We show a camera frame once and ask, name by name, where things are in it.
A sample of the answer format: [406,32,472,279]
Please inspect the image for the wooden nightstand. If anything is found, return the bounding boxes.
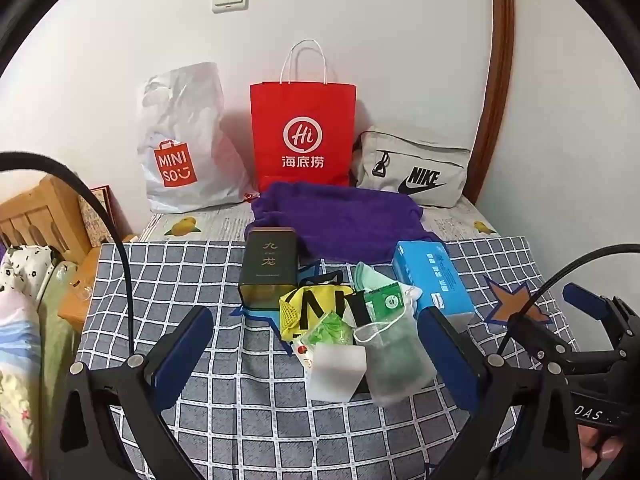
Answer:
[57,232,138,333]

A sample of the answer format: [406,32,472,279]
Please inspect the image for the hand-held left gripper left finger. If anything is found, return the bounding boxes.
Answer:
[50,305,216,480]

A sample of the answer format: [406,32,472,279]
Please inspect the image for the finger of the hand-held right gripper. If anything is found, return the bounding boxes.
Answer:
[507,311,578,363]
[562,282,640,333]

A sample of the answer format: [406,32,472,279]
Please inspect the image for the person's right hand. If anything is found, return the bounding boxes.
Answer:
[579,425,632,477]

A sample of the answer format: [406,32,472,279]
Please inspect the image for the dark green tea tin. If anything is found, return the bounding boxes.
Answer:
[237,228,299,311]

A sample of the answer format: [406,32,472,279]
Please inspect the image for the grey checked blanket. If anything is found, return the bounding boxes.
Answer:
[75,235,581,480]

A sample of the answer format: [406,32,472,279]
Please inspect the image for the grey waist bag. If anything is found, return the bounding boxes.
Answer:
[350,126,472,208]

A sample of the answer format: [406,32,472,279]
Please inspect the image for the wooden slatted rack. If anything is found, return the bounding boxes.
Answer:
[0,175,92,261]

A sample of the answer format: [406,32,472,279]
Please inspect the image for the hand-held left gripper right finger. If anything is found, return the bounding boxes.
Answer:
[419,305,584,480]

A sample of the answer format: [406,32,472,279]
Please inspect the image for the green white snack packet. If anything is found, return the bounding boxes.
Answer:
[292,311,353,368]

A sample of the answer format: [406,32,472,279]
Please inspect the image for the white plastic shopping bag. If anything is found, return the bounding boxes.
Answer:
[136,61,251,214]

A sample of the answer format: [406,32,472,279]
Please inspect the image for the green white card packet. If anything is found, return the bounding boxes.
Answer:
[364,282,407,323]

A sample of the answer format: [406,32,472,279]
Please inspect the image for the translucent mesh drawstring bag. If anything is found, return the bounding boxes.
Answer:
[353,310,438,407]

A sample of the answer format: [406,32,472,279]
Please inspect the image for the purple towel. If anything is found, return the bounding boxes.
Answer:
[250,181,448,264]

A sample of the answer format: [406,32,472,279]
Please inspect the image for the brown wooden frame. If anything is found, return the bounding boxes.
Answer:
[462,0,516,206]

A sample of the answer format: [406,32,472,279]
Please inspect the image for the black cable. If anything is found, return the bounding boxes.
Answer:
[0,151,138,361]
[497,245,640,356]

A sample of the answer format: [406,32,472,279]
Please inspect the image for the red paper bag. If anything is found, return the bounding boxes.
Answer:
[249,39,358,193]

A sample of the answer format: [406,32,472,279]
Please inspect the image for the framed picture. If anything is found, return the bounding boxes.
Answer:
[77,185,122,249]

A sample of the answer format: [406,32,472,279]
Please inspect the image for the floral quilt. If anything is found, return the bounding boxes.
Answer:
[0,245,76,466]

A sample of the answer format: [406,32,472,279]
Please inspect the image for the blue tissue box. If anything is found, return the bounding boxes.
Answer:
[391,240,477,331]

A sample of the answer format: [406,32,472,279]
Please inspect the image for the yellow black pouch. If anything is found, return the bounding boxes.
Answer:
[278,270,371,343]

